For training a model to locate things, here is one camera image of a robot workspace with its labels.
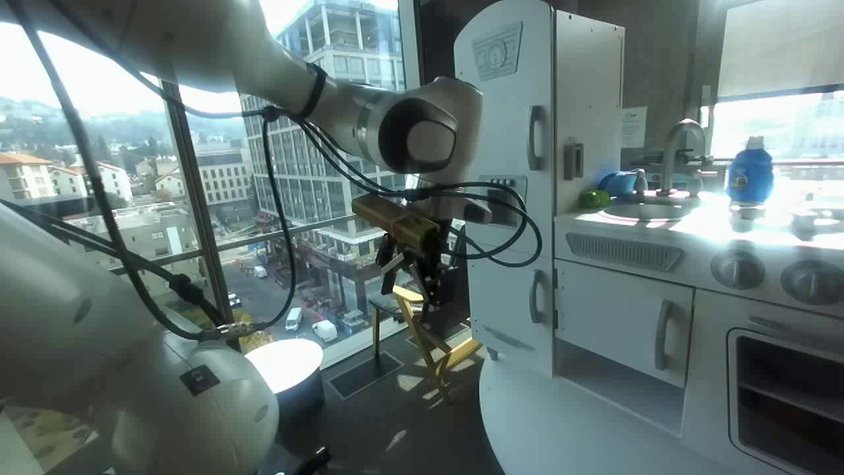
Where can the blue plastic toy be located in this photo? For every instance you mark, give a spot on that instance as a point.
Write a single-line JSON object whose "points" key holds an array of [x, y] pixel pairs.
{"points": [[617, 183]]}

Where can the white under-counter cabinet door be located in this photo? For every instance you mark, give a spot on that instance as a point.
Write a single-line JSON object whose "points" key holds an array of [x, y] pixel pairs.
{"points": [[614, 316]]}

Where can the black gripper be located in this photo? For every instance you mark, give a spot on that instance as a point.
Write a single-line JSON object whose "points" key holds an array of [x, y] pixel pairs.
{"points": [[432, 239]]}

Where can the silver toy faucet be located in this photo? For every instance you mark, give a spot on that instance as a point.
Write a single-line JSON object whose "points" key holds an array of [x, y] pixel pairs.
{"points": [[681, 136]]}

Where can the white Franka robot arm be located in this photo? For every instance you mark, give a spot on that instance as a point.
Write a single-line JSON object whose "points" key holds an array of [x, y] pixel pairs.
{"points": [[105, 334]]}

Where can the white toy play kitchen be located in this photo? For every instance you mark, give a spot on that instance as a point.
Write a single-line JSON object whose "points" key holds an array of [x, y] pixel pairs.
{"points": [[614, 105]]}

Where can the green plastic toy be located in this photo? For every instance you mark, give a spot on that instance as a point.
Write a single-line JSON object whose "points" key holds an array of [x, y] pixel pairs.
{"points": [[593, 198]]}

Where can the white roller blind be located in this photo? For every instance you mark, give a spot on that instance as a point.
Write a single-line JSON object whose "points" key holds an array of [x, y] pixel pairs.
{"points": [[780, 42]]}

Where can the white oven door with window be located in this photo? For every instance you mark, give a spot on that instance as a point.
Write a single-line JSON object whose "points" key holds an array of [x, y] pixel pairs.
{"points": [[706, 396]]}

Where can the white paper notice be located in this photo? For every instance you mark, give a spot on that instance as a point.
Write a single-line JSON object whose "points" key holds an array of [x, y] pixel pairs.
{"points": [[633, 128]]}

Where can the grey stove knob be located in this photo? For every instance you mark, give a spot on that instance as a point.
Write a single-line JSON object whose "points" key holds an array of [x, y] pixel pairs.
{"points": [[735, 268], [813, 280]]}

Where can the white round stool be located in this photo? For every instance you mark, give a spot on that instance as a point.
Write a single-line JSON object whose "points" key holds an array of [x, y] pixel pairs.
{"points": [[282, 361]]}

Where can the blue toy bottle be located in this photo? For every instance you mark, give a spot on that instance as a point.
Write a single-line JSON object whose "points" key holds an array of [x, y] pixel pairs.
{"points": [[749, 174]]}

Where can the round white pedestal table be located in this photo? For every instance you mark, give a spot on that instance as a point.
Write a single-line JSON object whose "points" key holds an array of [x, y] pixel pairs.
{"points": [[563, 431]]}

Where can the wooden folding chair grey fabric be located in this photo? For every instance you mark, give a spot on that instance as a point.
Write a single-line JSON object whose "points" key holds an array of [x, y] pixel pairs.
{"points": [[431, 352]]}

